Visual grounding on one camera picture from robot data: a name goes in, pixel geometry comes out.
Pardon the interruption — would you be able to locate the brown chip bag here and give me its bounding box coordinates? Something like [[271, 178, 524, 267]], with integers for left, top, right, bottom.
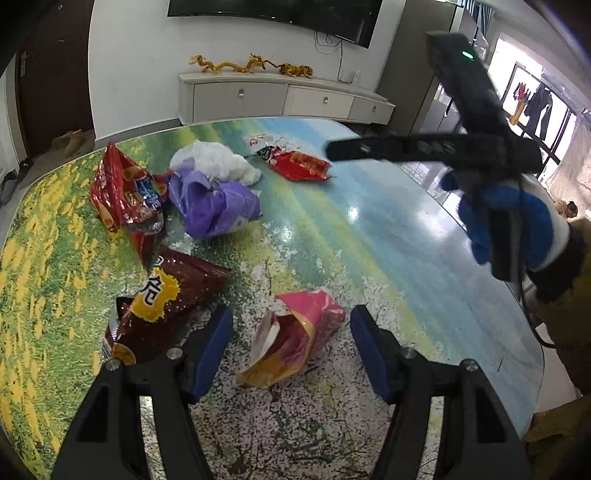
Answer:
[[103, 246, 232, 366]]

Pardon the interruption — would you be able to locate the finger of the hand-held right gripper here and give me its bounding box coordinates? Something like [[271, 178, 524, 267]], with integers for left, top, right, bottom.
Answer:
[[325, 133, 463, 162]]

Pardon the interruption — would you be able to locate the dark hanging garment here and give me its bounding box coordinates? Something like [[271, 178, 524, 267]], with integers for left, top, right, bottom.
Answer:
[[526, 84, 556, 140]]

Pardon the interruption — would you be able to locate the person's olive coat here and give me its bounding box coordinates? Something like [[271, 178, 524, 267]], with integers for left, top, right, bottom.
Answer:
[[524, 405, 591, 480]]

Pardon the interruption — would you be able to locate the grey slipper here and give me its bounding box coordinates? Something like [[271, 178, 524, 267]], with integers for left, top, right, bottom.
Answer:
[[0, 176, 20, 207]]

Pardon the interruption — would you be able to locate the small white red wrapper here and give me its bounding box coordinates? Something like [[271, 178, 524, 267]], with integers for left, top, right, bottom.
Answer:
[[244, 134, 279, 161]]

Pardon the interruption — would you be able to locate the person's right hand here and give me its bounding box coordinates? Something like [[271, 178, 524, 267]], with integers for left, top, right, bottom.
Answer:
[[440, 171, 572, 274]]

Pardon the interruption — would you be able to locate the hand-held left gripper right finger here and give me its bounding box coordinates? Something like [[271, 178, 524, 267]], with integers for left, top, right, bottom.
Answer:
[[349, 305, 539, 480]]

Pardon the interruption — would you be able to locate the purple plastic bag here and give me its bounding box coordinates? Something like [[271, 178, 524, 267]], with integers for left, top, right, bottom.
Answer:
[[166, 167, 263, 239]]

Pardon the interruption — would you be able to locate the dark red wrapper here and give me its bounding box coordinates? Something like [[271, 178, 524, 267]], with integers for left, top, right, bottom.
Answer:
[[129, 222, 167, 274]]

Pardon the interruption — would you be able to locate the wall-mounted black television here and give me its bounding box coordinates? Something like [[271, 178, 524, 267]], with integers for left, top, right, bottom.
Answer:
[[166, 0, 385, 49]]

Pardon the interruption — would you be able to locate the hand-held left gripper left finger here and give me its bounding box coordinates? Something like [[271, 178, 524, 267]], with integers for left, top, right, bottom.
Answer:
[[51, 304, 234, 480]]

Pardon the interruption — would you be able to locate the television cable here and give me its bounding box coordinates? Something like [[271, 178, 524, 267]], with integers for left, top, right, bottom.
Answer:
[[315, 31, 347, 80]]

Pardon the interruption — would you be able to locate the dark brown door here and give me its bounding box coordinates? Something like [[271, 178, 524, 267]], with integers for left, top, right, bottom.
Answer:
[[15, 0, 96, 158]]

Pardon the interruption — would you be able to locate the pink orange snack packet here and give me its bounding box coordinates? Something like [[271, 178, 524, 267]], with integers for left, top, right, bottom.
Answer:
[[235, 289, 347, 388]]

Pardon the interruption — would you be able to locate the white plastic bag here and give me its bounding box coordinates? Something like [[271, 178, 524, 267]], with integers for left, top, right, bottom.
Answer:
[[169, 139, 262, 186]]

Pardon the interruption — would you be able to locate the silver refrigerator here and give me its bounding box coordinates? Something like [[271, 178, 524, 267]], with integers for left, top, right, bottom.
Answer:
[[377, 0, 493, 139]]

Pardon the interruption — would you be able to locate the yellow dragon ornament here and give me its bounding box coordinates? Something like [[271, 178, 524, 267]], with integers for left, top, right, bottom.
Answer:
[[189, 52, 274, 76]]

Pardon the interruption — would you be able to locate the person's right forearm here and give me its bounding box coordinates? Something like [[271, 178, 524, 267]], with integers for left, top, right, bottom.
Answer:
[[526, 217, 591, 398]]

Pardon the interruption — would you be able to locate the red yellow hanging garment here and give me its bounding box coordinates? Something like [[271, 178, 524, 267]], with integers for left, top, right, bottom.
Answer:
[[509, 82, 530, 126]]

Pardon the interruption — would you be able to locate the red snack wrapper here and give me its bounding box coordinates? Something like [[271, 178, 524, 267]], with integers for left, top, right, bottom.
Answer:
[[269, 149, 332, 182]]

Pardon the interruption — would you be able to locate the red chip bag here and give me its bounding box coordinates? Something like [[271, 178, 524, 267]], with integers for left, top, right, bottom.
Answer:
[[89, 141, 168, 232]]

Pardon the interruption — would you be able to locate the white grey television stand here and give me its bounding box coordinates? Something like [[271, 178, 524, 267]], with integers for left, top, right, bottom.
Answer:
[[177, 71, 397, 127]]

